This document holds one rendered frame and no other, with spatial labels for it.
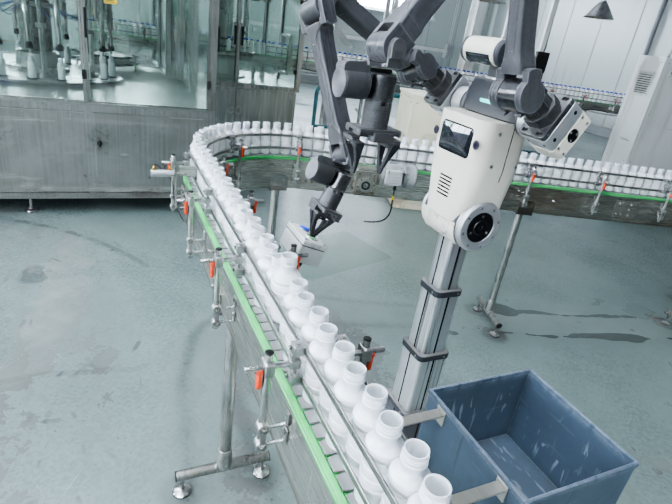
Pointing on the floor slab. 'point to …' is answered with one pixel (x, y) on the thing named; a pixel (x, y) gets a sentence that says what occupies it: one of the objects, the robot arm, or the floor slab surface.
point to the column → (473, 29)
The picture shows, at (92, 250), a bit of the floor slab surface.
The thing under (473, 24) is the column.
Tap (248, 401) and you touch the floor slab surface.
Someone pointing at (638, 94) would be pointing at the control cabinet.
